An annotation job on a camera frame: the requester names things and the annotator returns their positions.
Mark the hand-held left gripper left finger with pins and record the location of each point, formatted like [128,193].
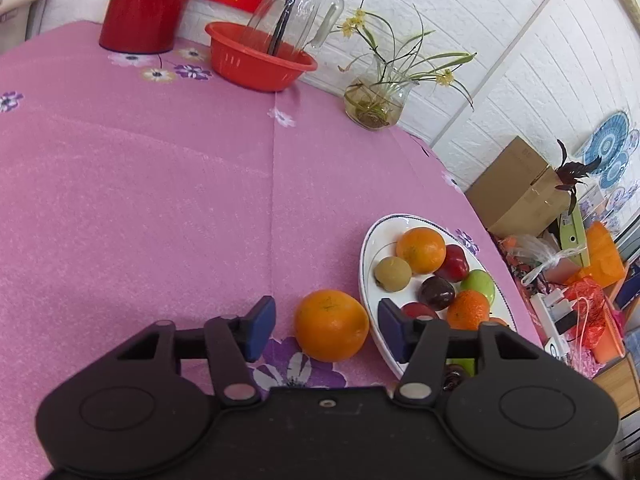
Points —
[260,327]

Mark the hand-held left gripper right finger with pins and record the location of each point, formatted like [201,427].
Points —
[392,327]

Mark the white plate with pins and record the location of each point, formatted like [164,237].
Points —
[372,310]

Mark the red apple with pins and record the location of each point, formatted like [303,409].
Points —
[454,264]
[420,309]

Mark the tan kiwi fruit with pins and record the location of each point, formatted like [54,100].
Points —
[392,273]

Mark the dark purple plum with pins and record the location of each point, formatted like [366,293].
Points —
[452,379]
[436,292]

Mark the large orange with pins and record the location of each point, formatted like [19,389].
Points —
[330,325]
[421,250]

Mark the small tangerine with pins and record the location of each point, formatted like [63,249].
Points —
[497,321]
[467,310]

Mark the green apple front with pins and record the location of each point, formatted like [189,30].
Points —
[479,284]

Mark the white power strip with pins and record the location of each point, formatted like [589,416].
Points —
[542,310]

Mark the clear plastic bag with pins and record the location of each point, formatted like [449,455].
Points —
[535,252]

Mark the white charger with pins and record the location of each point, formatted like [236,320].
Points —
[555,299]

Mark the black charger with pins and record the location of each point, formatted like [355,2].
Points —
[566,321]

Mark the pink floral tablecloth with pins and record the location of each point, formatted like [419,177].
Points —
[150,185]

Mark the cardboard box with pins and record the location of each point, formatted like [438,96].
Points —
[515,190]

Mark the red plastic bag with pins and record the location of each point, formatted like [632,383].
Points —
[590,295]

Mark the green box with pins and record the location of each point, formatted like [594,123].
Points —
[575,235]

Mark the orange bag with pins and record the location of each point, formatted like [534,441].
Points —
[602,255]

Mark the glass vase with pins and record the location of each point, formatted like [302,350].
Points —
[372,105]

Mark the purple leaf plant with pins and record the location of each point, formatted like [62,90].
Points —
[575,170]

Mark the red plastic basket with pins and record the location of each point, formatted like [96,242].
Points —
[250,70]

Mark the yellow flowered green plant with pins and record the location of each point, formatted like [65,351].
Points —
[445,60]

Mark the black stirrer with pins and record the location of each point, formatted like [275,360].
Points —
[282,25]

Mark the glass pitcher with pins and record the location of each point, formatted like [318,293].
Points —
[305,15]

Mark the red thermos jug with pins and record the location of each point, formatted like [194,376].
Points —
[145,5]

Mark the medium blue patterned wall plate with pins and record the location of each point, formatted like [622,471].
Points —
[615,170]

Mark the large blue patterned wall plate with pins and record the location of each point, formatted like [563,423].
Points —
[607,142]

